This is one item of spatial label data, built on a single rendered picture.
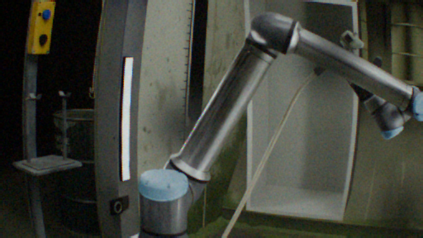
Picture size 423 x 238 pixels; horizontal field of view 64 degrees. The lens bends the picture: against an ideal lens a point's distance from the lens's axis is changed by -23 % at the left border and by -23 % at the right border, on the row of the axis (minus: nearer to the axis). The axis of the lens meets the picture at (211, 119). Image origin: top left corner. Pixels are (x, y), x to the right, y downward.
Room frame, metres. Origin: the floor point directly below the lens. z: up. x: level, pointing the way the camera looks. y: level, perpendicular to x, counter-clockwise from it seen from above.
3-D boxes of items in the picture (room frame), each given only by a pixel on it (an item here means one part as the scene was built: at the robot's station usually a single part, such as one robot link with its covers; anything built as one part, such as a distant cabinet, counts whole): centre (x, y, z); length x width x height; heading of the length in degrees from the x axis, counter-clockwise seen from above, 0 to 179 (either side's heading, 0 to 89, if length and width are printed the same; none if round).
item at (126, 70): (2.06, 0.43, 0.96); 0.06 x 0.02 x 0.63; 153
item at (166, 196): (1.24, 0.13, 0.83); 0.17 x 0.15 x 0.18; 170
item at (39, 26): (1.69, 0.83, 1.42); 0.12 x 0.06 x 0.26; 153
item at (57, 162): (1.65, 0.73, 0.95); 0.26 x 0.15 x 0.32; 153
